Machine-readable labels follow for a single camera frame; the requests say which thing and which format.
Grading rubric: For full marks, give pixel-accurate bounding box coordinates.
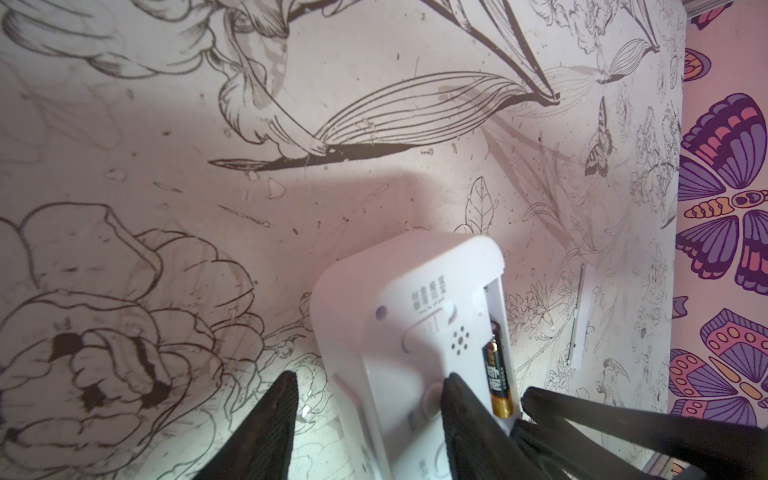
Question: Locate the white battery compartment cover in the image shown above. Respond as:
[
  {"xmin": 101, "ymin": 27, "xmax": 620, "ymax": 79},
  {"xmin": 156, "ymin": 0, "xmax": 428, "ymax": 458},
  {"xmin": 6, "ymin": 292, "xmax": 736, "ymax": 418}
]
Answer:
[{"xmin": 567, "ymin": 264, "xmax": 595, "ymax": 370}]

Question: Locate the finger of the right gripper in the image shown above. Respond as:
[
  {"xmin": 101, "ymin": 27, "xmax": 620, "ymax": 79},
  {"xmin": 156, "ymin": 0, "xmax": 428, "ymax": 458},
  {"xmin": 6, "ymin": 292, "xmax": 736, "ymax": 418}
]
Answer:
[{"xmin": 511, "ymin": 387, "xmax": 767, "ymax": 479}]

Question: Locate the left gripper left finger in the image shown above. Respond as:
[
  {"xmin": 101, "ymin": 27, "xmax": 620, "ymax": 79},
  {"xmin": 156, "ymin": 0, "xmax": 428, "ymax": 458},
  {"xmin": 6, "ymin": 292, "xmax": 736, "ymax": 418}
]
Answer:
[{"xmin": 194, "ymin": 370, "xmax": 299, "ymax": 480}]

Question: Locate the white digital alarm clock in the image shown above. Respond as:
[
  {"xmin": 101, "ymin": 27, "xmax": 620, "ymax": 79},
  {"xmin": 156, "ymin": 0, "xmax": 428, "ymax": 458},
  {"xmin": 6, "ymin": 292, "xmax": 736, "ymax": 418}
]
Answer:
[{"xmin": 310, "ymin": 230, "xmax": 519, "ymax": 479}]

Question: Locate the black gold AAA battery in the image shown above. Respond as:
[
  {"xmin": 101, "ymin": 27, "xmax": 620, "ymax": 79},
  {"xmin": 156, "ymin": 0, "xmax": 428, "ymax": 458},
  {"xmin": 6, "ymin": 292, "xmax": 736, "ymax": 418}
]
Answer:
[{"xmin": 483, "ymin": 338, "xmax": 514, "ymax": 419}]

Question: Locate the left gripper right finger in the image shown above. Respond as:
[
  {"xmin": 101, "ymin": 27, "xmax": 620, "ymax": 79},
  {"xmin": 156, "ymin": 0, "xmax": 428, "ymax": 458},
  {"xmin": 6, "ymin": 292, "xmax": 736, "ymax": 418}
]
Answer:
[{"xmin": 440, "ymin": 373, "xmax": 531, "ymax": 479}]

